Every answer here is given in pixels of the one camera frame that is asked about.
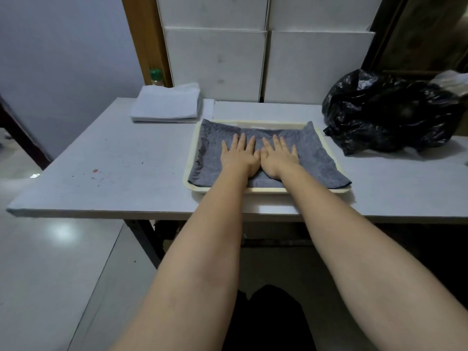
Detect person's left hand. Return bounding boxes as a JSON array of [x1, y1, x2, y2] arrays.
[[220, 133, 261, 179]]

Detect person's right hand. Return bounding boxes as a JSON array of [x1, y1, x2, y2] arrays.
[[260, 135, 301, 179]]

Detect grey cloth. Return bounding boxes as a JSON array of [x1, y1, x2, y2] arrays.
[[188, 119, 352, 190]]

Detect person's right forearm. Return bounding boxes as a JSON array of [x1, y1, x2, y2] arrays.
[[279, 165, 468, 351]]

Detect person's left forearm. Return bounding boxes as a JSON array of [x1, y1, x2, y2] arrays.
[[109, 167, 258, 351]]

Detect cream plastic tray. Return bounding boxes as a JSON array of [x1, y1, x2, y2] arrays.
[[182, 118, 353, 195]]

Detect folded white cloth stack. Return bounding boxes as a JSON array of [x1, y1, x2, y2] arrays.
[[129, 82, 201, 124]]

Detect black plastic bag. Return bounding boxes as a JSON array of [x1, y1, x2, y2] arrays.
[[322, 69, 468, 157]]

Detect person's black trousers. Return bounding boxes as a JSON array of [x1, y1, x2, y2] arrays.
[[222, 284, 318, 351]]

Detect clear plastic bag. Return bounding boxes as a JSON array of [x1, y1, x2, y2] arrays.
[[429, 70, 468, 97]]

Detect dark wooden cabinet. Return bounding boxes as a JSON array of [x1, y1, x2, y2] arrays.
[[361, 0, 468, 76]]

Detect dark wooden furniture leg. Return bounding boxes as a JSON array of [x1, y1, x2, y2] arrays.
[[0, 94, 52, 171]]

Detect black metal table frame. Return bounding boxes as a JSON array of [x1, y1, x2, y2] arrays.
[[124, 218, 468, 271]]

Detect brown wooden door frame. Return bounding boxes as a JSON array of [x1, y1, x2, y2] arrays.
[[120, 0, 173, 88]]

